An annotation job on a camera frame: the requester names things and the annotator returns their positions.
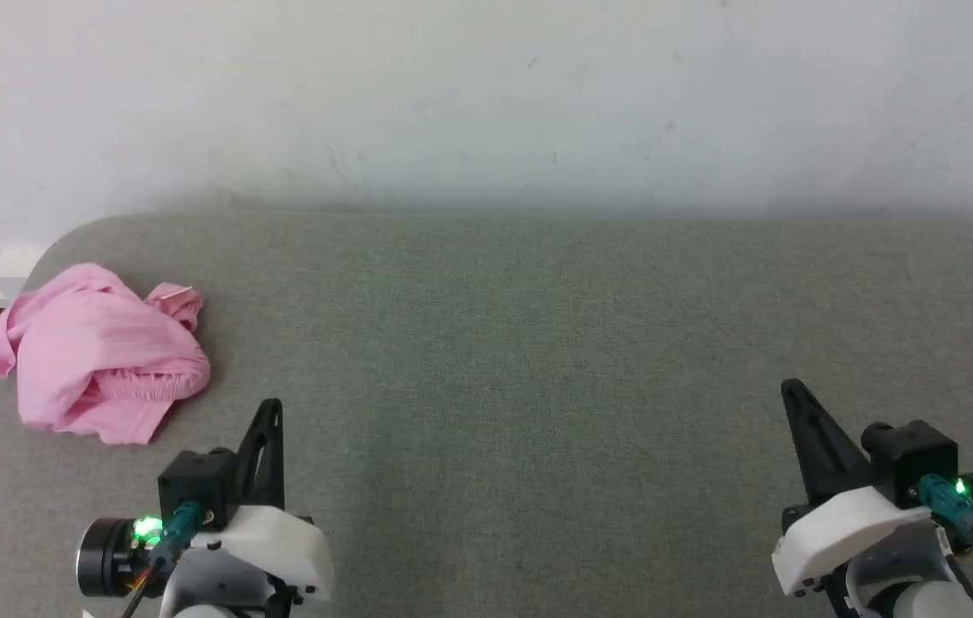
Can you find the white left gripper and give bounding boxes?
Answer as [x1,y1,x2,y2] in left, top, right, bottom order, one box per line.
[182,398,335,603]

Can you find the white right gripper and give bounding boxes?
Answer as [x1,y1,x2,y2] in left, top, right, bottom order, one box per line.
[771,379,931,597]

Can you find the pink shorts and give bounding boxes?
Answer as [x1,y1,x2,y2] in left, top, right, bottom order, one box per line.
[0,263,212,446]

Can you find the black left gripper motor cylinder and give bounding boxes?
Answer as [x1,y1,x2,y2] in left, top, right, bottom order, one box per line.
[76,517,148,599]

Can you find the grey fabric sofa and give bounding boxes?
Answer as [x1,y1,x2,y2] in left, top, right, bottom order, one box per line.
[0,210,973,618]

